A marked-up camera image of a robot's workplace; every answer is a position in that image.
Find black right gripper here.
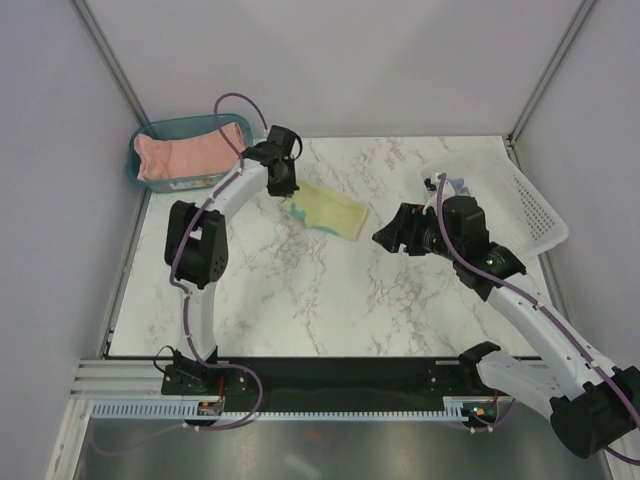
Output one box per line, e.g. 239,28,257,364
372,202,462,261

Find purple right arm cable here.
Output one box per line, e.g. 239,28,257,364
434,172,640,464

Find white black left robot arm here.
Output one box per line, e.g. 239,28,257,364
164,125,302,394

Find pink towel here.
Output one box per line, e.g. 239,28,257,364
133,130,238,181

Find teal transparent plastic bin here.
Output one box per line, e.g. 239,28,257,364
125,113,253,193

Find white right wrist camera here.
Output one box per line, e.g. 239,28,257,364
423,172,441,194

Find white slotted cable duct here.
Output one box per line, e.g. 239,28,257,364
91,397,497,422

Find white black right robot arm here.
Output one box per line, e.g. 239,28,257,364
372,196,639,458

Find blue towel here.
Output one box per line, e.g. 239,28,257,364
448,179,470,196

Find yellow green towel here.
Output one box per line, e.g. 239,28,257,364
282,180,368,241

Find aluminium frame rail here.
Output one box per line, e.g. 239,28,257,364
69,357,551,401

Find white perforated plastic basket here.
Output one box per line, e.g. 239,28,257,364
420,146,569,259

